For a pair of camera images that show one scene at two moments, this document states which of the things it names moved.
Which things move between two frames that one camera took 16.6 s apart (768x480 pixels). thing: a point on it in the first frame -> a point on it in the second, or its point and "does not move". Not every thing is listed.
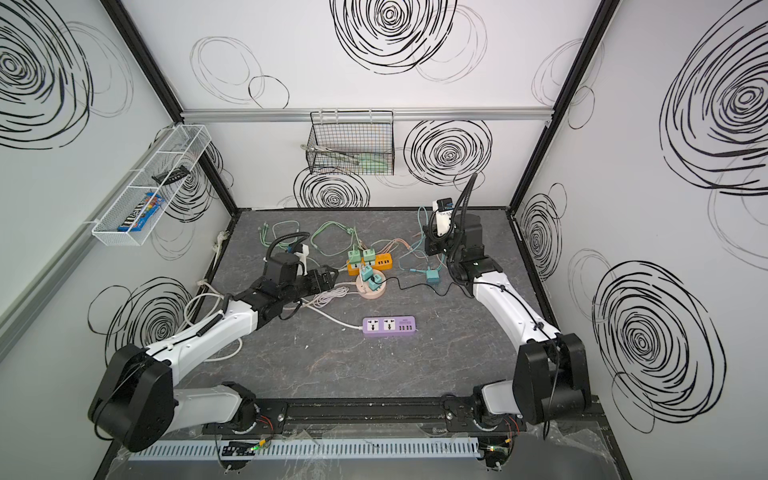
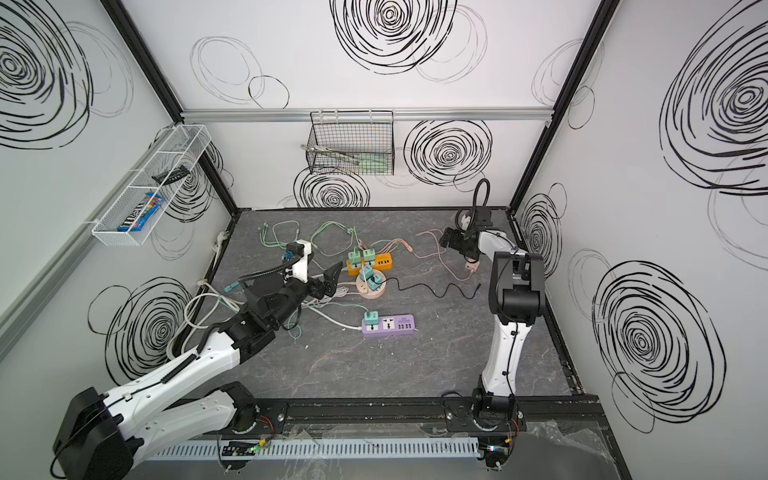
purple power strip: x=384 y=325 does not move
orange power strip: x=382 y=261 does not move
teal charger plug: x=433 y=276 -> x=371 y=318
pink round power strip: x=364 y=290 does not move
